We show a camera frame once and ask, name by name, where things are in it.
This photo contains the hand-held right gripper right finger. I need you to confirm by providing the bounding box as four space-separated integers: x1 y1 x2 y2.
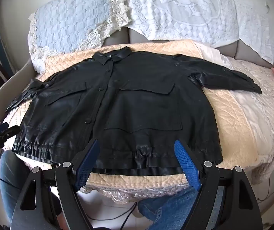
173 140 263 230

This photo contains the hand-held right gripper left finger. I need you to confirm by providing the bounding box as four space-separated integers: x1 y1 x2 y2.
10 138 100 230

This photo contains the black jacket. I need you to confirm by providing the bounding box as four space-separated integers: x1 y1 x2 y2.
5 47 262 176

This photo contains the grey sofa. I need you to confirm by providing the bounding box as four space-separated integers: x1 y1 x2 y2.
0 26 274 130

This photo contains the person's right leg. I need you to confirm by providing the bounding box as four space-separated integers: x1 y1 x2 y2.
137 187 226 230

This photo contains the beige quilted mat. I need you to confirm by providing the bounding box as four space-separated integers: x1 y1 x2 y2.
2 39 260 197

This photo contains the blue quilted lace-trimmed cover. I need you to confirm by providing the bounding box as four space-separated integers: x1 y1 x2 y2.
28 0 132 75

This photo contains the white lace backrest cover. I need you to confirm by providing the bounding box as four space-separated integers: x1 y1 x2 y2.
123 0 274 65

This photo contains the thin black cable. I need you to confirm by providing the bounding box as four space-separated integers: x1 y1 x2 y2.
257 172 272 202

